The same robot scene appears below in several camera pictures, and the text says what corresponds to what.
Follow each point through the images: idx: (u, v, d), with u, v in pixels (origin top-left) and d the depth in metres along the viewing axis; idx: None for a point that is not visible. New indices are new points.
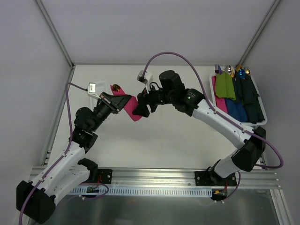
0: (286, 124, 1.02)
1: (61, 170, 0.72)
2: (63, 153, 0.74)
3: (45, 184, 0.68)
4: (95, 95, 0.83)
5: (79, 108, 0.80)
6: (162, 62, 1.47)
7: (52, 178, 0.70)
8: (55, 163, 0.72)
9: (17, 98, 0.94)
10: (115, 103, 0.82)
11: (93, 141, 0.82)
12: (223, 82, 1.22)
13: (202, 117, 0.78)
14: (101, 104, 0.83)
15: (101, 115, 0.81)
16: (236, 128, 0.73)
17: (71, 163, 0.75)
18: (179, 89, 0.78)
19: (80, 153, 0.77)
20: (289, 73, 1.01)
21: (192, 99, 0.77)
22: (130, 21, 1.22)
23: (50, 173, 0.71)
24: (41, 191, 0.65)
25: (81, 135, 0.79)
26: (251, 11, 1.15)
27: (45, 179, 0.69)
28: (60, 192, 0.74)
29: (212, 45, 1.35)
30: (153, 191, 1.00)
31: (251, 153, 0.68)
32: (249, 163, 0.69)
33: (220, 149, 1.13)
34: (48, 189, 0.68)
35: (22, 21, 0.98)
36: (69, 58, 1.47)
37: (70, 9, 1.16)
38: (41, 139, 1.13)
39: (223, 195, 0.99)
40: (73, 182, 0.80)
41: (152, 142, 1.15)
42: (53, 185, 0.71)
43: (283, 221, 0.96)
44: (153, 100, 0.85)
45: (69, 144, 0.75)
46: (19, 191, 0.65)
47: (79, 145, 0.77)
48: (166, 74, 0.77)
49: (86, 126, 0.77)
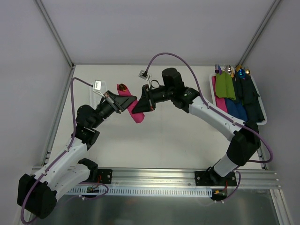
0: (285, 125, 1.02)
1: (63, 165, 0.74)
2: (66, 148, 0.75)
3: (48, 178, 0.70)
4: (99, 93, 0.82)
5: (81, 106, 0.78)
6: (162, 62, 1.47)
7: (55, 172, 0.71)
8: (58, 157, 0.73)
9: (18, 98, 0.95)
10: (118, 103, 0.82)
11: (95, 138, 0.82)
12: (223, 82, 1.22)
13: (197, 112, 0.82)
14: (104, 102, 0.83)
15: (102, 114, 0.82)
16: (227, 121, 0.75)
17: (73, 159, 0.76)
18: (179, 86, 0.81)
19: (81, 149, 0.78)
20: (289, 73, 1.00)
21: (189, 96, 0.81)
22: (129, 21, 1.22)
23: (53, 167, 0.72)
24: (42, 185, 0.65)
25: (83, 132, 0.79)
26: (251, 10, 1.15)
27: (48, 173, 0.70)
28: (62, 188, 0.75)
29: (212, 45, 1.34)
30: (153, 191, 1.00)
31: (243, 146, 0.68)
32: (242, 158, 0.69)
33: (220, 148, 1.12)
34: (50, 183, 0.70)
35: (22, 22, 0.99)
36: (69, 58, 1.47)
37: (69, 9, 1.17)
38: (41, 140, 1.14)
39: (223, 195, 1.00)
40: (74, 179, 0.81)
41: (152, 142, 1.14)
42: (55, 179, 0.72)
43: (283, 221, 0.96)
44: (156, 97, 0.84)
45: (72, 140, 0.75)
46: (22, 185, 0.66)
47: (82, 141, 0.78)
48: (168, 71, 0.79)
49: (87, 123, 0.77)
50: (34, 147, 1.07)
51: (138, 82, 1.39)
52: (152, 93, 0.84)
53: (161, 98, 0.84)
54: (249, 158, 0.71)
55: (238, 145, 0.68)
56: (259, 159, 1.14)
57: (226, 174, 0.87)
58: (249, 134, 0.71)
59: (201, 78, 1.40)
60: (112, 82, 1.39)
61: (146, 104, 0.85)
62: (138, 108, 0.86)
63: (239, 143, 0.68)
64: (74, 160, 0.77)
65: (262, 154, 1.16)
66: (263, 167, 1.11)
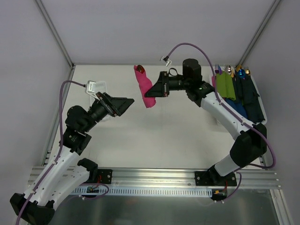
0: (285, 124, 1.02)
1: (54, 178, 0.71)
2: (53, 161, 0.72)
3: (37, 197, 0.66)
4: (94, 94, 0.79)
5: (72, 107, 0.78)
6: (162, 62, 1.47)
7: (44, 189, 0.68)
8: (46, 171, 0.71)
9: (18, 98, 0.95)
10: (114, 107, 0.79)
11: (87, 142, 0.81)
12: (223, 82, 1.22)
13: (208, 108, 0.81)
14: (98, 105, 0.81)
15: (95, 116, 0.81)
16: (236, 120, 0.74)
17: (63, 169, 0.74)
18: (197, 79, 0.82)
19: (71, 158, 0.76)
20: (289, 72, 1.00)
21: (203, 91, 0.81)
22: (129, 21, 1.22)
23: (41, 183, 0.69)
24: (32, 205, 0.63)
25: (72, 138, 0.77)
26: (251, 10, 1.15)
27: (37, 191, 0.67)
28: (59, 197, 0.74)
29: (212, 45, 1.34)
30: (153, 191, 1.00)
31: (246, 146, 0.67)
32: (244, 159, 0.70)
33: (221, 149, 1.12)
34: (41, 200, 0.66)
35: (22, 21, 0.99)
36: (70, 58, 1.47)
37: (69, 9, 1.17)
38: (41, 140, 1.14)
39: (223, 195, 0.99)
40: (72, 184, 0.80)
41: (152, 142, 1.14)
42: (47, 195, 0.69)
43: (283, 221, 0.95)
44: (173, 85, 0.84)
45: (60, 151, 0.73)
46: (13, 204, 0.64)
47: (70, 150, 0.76)
48: (190, 62, 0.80)
49: (78, 125, 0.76)
50: (34, 147, 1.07)
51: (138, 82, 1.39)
52: (168, 80, 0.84)
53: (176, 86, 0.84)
54: (250, 160, 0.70)
55: (242, 146, 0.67)
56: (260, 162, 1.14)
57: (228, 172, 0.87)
58: (255, 136, 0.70)
59: None
60: (112, 82, 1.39)
61: (161, 90, 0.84)
62: (151, 92, 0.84)
63: (243, 144, 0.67)
64: (66, 169, 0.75)
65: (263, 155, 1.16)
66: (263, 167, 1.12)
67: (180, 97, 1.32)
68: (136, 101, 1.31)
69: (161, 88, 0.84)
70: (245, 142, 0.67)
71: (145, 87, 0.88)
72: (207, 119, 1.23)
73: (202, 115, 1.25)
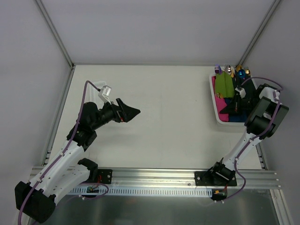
0: (284, 124, 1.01)
1: (60, 168, 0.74)
2: (61, 153, 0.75)
3: (43, 185, 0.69)
4: (107, 98, 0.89)
5: (86, 103, 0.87)
6: (162, 61, 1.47)
7: (50, 178, 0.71)
8: (54, 161, 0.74)
9: (18, 99, 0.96)
10: (123, 112, 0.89)
11: (92, 139, 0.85)
12: (223, 83, 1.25)
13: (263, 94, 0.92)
14: (108, 108, 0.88)
15: (104, 117, 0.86)
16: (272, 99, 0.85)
17: (70, 162, 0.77)
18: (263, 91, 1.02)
19: (78, 151, 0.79)
20: (288, 73, 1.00)
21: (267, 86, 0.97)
22: (129, 20, 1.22)
23: (48, 173, 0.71)
24: (38, 193, 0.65)
25: (79, 133, 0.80)
26: (251, 9, 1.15)
27: (43, 180, 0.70)
28: (61, 191, 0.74)
29: (212, 44, 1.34)
30: (153, 191, 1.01)
31: (261, 103, 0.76)
32: (251, 121, 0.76)
33: (221, 148, 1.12)
34: (45, 190, 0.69)
35: (22, 22, 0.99)
36: (69, 58, 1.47)
37: (69, 9, 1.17)
38: (41, 139, 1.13)
39: (223, 195, 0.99)
40: (74, 180, 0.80)
41: (151, 142, 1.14)
42: (51, 185, 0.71)
43: (283, 221, 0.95)
44: (242, 101, 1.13)
45: (68, 144, 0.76)
46: (17, 193, 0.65)
47: (78, 144, 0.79)
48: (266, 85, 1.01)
49: (89, 120, 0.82)
50: (34, 147, 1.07)
51: (138, 82, 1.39)
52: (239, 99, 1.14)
53: (244, 102, 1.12)
54: (256, 119, 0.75)
55: (259, 103, 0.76)
56: (260, 162, 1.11)
57: (232, 171, 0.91)
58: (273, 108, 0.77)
59: (201, 79, 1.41)
60: (112, 82, 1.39)
61: (232, 108, 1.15)
62: (224, 110, 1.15)
63: (261, 102, 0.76)
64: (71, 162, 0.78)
65: (262, 154, 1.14)
66: (263, 167, 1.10)
67: (180, 97, 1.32)
68: (136, 101, 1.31)
69: (233, 106, 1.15)
70: (264, 101, 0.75)
71: (221, 105, 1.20)
72: (208, 119, 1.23)
73: (203, 115, 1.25)
